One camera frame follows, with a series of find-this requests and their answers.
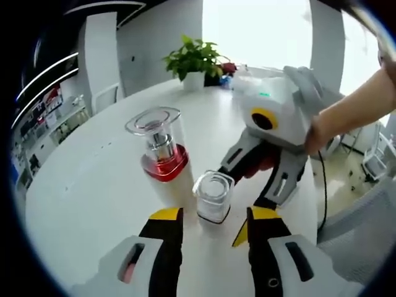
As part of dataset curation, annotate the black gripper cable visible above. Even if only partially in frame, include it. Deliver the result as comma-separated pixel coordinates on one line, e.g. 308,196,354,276
316,150,329,231

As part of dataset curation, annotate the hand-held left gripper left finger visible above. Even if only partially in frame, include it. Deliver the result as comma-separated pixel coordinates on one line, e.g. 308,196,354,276
92,206,186,297

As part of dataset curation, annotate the white wheeled office chair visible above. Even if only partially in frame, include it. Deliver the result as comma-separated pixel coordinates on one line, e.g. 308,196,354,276
361,132,391,183

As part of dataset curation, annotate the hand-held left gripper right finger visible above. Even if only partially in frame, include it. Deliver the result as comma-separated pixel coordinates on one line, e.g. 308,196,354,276
231,206,337,297

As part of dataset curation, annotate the small white skincare pump bottle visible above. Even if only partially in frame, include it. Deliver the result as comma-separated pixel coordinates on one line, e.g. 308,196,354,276
192,170,235,225

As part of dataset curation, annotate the tall red-collared skincare pump bottle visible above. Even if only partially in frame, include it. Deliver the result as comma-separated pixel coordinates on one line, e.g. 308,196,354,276
124,106,195,214

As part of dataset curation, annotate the person's right hand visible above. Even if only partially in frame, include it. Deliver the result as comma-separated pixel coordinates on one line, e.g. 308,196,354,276
304,114,334,155

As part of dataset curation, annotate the black box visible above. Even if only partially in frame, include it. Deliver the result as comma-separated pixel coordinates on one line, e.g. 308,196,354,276
204,72,224,87

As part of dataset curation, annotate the white mesh-back chair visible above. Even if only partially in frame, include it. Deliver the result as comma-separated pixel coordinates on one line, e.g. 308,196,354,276
94,85,120,114

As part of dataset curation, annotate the potted green plant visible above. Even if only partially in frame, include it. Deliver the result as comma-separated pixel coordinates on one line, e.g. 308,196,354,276
162,34,230,91

